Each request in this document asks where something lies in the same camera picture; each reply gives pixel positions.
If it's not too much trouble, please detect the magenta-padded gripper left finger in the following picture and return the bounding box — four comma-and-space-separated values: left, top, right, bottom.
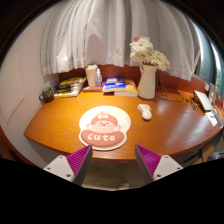
43, 144, 94, 187

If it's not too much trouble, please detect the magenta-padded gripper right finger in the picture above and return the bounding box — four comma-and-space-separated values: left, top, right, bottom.
134, 144, 184, 185

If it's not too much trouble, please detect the white computer mouse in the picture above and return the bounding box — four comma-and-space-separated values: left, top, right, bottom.
137, 103, 153, 121

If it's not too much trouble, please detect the pink cartoon mouse pad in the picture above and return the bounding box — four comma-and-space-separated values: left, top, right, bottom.
78, 105, 132, 152

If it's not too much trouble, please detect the pale yellow book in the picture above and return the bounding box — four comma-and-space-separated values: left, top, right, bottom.
53, 87, 83, 99

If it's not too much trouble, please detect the red-brown book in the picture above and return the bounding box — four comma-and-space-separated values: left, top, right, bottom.
81, 85, 104, 93

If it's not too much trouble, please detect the orange book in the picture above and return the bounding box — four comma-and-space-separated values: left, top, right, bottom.
113, 79, 139, 98

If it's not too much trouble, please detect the white ceramic jug vase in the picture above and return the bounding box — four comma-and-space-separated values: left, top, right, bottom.
137, 64, 158, 100

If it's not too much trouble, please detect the yellow and black book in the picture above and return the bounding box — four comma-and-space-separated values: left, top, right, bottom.
59, 76, 86, 87

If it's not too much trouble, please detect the white laptop device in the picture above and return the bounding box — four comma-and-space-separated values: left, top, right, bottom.
193, 89, 214, 113

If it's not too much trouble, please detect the clear spray bottle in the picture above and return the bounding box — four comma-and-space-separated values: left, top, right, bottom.
95, 68, 104, 89

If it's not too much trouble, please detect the white lidded tumbler cup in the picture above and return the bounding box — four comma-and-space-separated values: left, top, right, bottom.
84, 63, 99, 88

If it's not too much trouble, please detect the white flower bunch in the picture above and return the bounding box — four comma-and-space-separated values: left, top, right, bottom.
129, 35, 171, 72

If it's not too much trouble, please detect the dark glass window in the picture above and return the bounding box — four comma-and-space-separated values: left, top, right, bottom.
196, 24, 224, 98

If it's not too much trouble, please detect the white curtain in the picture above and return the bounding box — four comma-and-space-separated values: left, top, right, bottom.
40, 0, 203, 82

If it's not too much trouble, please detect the black cable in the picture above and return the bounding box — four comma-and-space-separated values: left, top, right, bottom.
155, 71, 185, 103

